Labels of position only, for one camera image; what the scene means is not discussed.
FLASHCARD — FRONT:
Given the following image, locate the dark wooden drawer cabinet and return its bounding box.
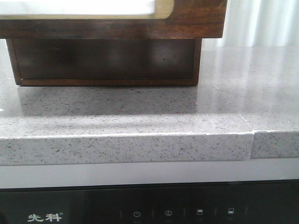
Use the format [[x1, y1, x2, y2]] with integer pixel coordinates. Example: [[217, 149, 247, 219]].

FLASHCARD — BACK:
[[6, 38, 201, 86]]

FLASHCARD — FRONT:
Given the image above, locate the black appliance control panel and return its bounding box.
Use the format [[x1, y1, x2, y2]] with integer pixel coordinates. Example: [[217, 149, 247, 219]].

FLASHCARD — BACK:
[[0, 180, 299, 224]]

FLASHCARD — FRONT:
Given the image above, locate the white pleated curtain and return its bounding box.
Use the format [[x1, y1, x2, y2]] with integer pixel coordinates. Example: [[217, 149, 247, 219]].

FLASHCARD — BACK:
[[202, 0, 299, 49]]

